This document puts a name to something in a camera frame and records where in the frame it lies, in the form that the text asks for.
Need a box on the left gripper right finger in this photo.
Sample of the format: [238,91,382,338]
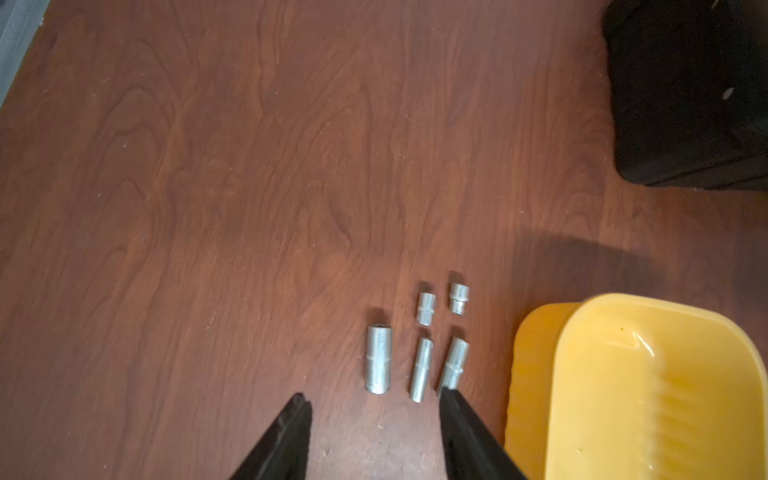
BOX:
[439,388,525,480]

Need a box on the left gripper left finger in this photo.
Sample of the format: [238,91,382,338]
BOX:
[231,393,313,480]

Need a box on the short silver socket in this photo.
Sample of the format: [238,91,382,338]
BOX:
[416,292,436,326]
[449,283,470,315]

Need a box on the yellow plastic tray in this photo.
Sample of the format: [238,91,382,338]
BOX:
[504,294,767,479]

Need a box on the black plastic toolbox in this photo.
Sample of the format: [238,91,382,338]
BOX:
[602,0,767,192]

